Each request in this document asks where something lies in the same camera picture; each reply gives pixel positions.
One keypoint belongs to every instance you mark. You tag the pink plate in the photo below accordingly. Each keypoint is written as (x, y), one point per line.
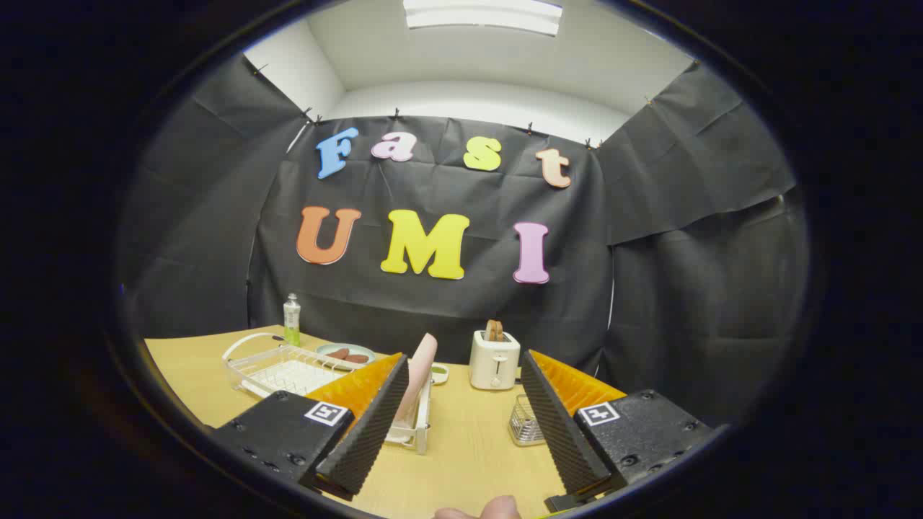
(422, 367)

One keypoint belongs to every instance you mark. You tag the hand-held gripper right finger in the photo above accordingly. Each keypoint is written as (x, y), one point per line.
(562, 432)

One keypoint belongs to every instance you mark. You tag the white drain mat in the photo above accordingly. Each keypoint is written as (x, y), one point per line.
(292, 376)

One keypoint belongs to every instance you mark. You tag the light green plate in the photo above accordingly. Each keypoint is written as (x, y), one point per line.
(353, 349)

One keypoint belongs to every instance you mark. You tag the green dish soap bottle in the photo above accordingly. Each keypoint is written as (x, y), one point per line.
(291, 321)

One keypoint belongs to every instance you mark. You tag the white toaster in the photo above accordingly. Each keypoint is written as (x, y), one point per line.
(494, 367)

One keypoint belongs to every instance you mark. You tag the white divided grain dish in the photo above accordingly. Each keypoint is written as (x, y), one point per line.
(440, 373)

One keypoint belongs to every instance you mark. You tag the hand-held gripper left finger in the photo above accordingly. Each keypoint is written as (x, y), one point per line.
(364, 440)

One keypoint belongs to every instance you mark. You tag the ceiling light panel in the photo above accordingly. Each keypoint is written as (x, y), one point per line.
(483, 16)

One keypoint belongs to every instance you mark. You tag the brown meat patty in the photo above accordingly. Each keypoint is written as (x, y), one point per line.
(358, 358)
(338, 353)

